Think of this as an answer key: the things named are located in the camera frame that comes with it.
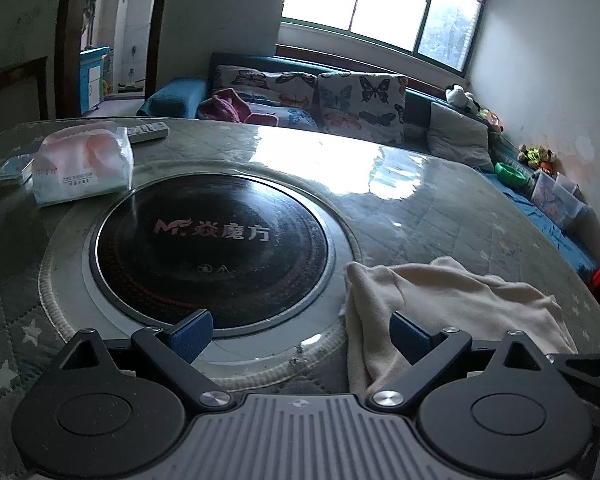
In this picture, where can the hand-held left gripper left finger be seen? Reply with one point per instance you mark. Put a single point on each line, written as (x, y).
(192, 335)

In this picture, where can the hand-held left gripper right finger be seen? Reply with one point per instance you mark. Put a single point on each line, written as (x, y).
(410, 337)

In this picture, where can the cream fleece garment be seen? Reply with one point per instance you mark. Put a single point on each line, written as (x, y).
(470, 300)

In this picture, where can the black round induction cooktop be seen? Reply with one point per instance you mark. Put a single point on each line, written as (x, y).
(210, 260)

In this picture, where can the clear plastic storage box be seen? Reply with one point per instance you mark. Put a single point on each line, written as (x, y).
(555, 202)

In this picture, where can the green bowl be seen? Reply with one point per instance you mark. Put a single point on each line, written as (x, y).
(510, 175)

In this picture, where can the soft tissue pack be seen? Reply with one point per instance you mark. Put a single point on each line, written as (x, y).
(80, 165)

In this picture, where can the grey pillow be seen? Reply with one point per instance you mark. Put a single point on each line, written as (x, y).
(457, 135)

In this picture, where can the white remote control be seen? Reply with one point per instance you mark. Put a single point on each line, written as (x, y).
(147, 131)

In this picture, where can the green and brown plush toys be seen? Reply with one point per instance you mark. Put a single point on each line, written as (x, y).
(535, 156)

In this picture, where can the pink plush toy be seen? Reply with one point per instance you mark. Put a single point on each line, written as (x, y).
(490, 120)

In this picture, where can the pink cloth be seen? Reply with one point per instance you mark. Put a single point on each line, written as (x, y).
(225, 105)

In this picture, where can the large butterfly print pillow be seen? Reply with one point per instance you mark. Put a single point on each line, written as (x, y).
(362, 105)

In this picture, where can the blue sofa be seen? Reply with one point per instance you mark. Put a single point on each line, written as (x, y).
(175, 97)

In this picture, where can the small flat card pack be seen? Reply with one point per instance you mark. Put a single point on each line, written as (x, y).
(12, 170)

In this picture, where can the panda plush toy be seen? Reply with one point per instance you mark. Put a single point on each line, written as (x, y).
(460, 97)

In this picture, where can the long butterfly print pillow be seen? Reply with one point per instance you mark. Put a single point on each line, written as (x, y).
(265, 85)

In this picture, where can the blue and white cardboard box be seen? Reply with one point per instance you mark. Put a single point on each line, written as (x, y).
(94, 80)

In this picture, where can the window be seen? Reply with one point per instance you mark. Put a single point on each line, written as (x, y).
(380, 0)

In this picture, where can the dark wooden door frame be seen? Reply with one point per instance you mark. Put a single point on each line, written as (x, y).
(70, 35)

